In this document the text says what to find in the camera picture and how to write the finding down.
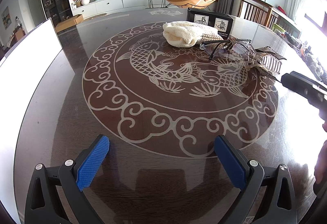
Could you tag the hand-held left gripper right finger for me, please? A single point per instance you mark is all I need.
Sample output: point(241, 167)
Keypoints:
point(230, 162)

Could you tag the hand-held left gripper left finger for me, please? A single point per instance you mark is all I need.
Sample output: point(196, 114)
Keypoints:
point(93, 162)

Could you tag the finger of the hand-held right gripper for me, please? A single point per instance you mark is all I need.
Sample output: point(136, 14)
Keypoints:
point(304, 86)

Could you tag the rhinestone bow hair claw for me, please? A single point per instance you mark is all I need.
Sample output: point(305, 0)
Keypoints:
point(270, 61)

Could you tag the person's right hand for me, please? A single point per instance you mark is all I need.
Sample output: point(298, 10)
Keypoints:
point(322, 162)

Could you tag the cluttered side shelf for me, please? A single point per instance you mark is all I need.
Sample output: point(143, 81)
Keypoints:
point(316, 63)

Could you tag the black-framed glasses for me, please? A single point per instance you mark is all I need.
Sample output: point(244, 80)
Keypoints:
point(209, 42)

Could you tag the black rectangular box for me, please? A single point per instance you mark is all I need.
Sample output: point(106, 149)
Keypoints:
point(212, 19)

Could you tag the cream knitted glove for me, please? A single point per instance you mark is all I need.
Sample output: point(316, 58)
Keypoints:
point(184, 32)

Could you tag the cardboard box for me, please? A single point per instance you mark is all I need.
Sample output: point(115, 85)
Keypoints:
point(70, 22)

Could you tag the wooden dining chair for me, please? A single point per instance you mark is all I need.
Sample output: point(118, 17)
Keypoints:
point(19, 35)

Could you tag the round white vase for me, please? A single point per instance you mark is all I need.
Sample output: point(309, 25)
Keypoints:
point(85, 1)

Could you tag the white television cabinet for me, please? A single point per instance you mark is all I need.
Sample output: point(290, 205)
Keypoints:
point(115, 1)

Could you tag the black metal stand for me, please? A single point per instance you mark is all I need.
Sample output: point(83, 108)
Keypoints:
point(150, 1)

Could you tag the framed wall painting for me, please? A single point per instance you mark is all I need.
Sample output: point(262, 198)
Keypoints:
point(6, 17)

